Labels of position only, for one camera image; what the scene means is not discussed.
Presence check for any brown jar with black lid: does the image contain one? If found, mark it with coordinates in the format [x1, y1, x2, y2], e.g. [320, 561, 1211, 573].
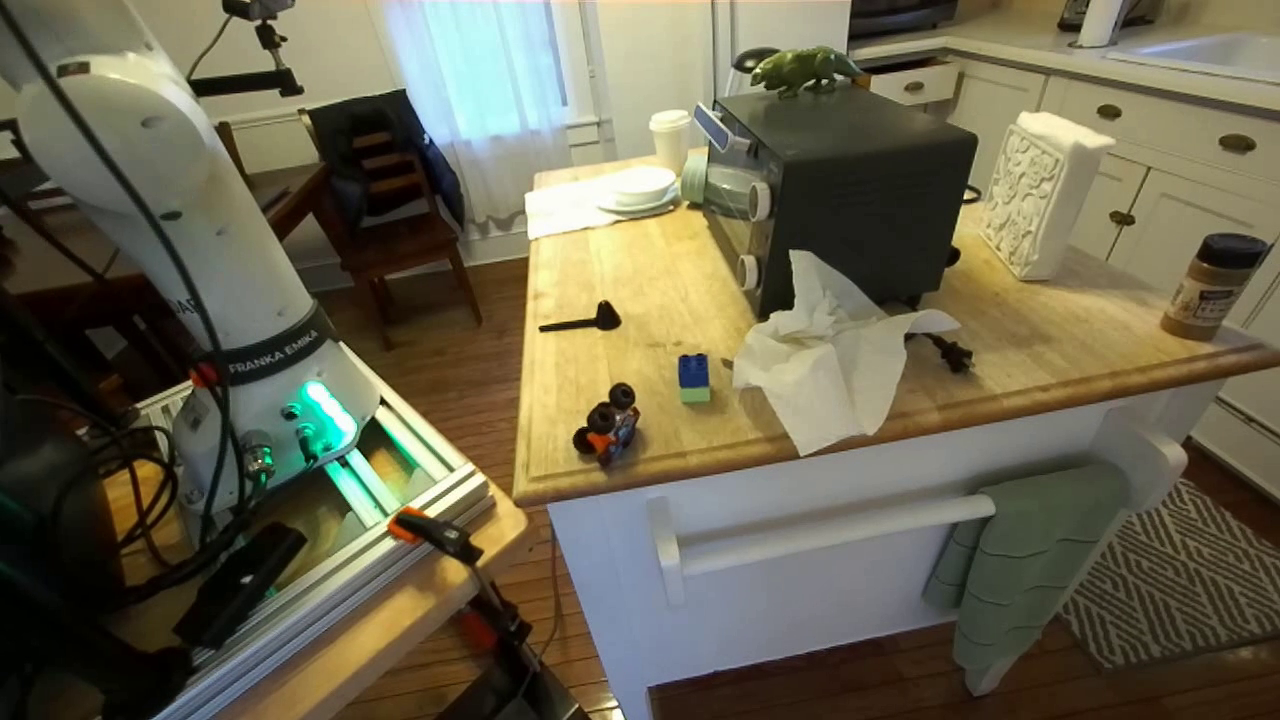
[1160, 233, 1270, 342]

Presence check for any white towel rod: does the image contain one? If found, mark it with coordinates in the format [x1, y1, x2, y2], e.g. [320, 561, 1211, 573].
[646, 492, 997, 608]

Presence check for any white cloth napkin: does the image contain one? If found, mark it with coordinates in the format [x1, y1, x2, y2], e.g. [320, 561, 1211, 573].
[524, 172, 641, 241]

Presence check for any dark wooden table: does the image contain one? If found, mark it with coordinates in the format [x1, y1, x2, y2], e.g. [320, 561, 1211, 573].
[0, 120, 331, 331]

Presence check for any white drawer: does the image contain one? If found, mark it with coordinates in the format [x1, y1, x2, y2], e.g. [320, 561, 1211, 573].
[1040, 76, 1280, 185]
[853, 55, 962, 109]

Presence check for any white sink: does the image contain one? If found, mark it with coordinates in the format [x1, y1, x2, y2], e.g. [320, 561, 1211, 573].
[1104, 29, 1280, 85]

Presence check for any wooden chair with dark jacket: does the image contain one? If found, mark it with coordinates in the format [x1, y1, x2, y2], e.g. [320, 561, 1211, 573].
[298, 89, 484, 352]

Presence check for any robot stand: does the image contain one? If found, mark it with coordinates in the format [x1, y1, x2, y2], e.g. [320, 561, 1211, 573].
[96, 378, 530, 720]

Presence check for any black plastic scoop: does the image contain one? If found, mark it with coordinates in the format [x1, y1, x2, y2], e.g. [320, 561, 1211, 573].
[538, 300, 623, 334]

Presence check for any white embossed napkin holder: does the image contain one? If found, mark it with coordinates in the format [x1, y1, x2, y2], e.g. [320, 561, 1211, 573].
[979, 111, 1117, 282]

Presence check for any white cabinet door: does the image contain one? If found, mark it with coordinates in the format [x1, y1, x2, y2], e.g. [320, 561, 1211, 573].
[1106, 167, 1280, 331]
[1066, 152, 1150, 263]

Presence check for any black toaster oven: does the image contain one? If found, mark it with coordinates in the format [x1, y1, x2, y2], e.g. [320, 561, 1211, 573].
[681, 84, 980, 322]

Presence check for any camera on mount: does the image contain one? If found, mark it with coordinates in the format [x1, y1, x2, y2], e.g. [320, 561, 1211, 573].
[186, 0, 306, 100]

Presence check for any toaster oven door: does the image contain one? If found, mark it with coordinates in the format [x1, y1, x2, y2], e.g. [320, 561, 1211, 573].
[681, 128, 769, 319]

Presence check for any toaster oven door handle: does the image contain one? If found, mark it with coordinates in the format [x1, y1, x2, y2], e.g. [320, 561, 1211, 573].
[693, 102, 752, 156]

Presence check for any green toy dinosaur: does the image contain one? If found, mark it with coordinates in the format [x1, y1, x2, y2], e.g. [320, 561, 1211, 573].
[750, 45, 863, 100]

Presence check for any patterned floor rug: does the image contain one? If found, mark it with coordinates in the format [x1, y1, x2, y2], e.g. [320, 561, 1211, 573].
[1057, 478, 1280, 672]

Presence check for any white paper cup with lid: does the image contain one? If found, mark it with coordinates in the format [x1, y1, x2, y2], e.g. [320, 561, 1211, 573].
[649, 109, 693, 177]

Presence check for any black power brick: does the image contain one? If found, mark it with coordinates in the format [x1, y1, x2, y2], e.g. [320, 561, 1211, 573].
[172, 521, 309, 651]

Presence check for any toy car with black wheels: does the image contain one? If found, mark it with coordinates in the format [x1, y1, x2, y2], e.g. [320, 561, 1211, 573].
[572, 382, 642, 468]

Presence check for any orange and black clamp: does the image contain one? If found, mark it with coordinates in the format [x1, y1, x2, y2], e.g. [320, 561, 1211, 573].
[387, 507, 534, 656]

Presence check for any stack of white dishes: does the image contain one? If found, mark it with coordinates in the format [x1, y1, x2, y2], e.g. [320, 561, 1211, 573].
[597, 166, 681, 216]

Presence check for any green hanging towel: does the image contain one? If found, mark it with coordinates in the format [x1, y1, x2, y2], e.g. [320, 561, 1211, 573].
[922, 461, 1132, 698]

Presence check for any crumpled white paper towel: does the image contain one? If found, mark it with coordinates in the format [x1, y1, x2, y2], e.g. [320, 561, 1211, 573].
[733, 250, 962, 457]

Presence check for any black power cable with plug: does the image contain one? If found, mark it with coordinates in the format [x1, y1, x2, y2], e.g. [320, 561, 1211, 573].
[881, 297, 975, 375]

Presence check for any window with white curtain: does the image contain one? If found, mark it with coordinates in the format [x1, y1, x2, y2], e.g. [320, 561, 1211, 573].
[372, 0, 601, 236]

